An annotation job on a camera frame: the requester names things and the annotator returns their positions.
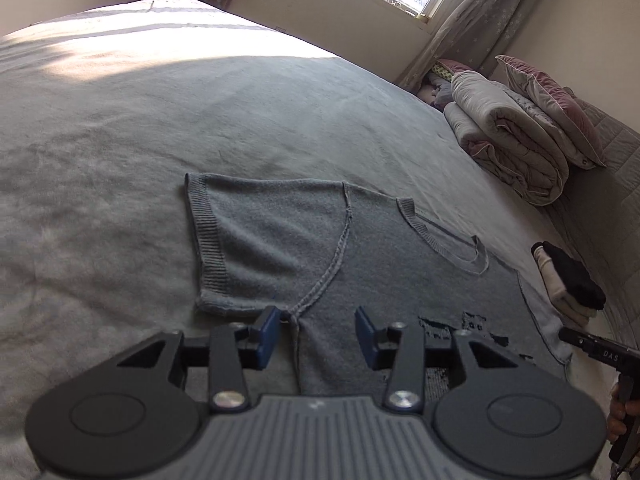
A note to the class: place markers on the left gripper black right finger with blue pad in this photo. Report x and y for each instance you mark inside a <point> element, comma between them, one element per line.
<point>407,351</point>

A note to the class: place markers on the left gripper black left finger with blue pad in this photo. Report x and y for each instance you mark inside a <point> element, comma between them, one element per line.
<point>226,353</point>

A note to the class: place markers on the grey knit sweater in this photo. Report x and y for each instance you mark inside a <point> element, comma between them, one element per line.
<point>319,250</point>

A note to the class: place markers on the person's right hand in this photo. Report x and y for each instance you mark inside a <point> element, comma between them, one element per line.
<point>616,415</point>

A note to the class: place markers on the folded cream garment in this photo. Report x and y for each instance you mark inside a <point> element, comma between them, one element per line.
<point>558,294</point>

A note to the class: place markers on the folded black garment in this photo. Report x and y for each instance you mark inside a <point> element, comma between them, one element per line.
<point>572,274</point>

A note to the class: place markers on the grey quilted headboard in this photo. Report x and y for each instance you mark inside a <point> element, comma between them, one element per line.
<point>598,217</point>

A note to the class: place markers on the folded white pink duvet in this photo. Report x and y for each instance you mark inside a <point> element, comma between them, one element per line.
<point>494,130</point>

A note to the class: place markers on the grey bed blanket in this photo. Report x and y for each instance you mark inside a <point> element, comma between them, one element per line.
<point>103,115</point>

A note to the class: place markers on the pink grey pillow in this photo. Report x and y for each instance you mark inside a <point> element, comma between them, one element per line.
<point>556,102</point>

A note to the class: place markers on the grey patterned curtain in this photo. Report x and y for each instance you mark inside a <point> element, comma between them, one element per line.
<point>474,33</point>

